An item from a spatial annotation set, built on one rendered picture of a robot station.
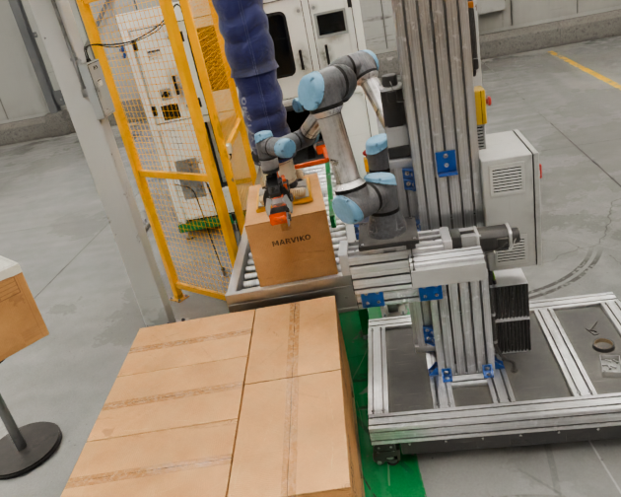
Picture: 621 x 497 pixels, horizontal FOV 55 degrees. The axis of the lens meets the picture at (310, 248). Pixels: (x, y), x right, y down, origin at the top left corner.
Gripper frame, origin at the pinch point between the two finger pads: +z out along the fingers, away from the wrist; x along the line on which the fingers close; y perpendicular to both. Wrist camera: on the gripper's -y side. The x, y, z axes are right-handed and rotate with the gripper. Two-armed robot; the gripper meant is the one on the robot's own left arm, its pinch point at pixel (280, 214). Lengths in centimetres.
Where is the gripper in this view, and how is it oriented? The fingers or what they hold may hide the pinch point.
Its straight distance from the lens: 252.9
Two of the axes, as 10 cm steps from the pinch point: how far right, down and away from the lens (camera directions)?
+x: -9.8, 1.9, 0.2
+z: 1.8, 8.9, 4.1
